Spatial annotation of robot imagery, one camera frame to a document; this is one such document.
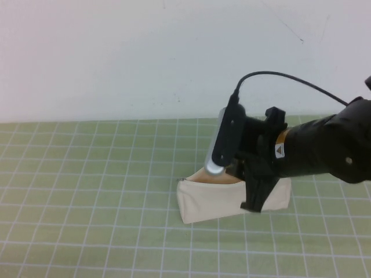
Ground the black camera cable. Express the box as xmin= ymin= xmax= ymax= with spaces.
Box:
xmin=229 ymin=71 xmax=350 ymax=108

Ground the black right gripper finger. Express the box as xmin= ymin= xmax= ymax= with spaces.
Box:
xmin=225 ymin=159 xmax=248 ymax=182
xmin=239 ymin=173 xmax=279 ymax=214

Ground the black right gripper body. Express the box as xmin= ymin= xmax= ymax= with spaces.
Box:
xmin=235 ymin=106 xmax=290 ymax=186

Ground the cream fabric pencil case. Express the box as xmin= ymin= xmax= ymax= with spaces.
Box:
xmin=176 ymin=170 xmax=292 ymax=225

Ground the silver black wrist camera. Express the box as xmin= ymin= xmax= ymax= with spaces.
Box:
xmin=203 ymin=104 xmax=249 ymax=177

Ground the green grid cutting mat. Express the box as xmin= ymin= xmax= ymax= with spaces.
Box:
xmin=0 ymin=114 xmax=371 ymax=278

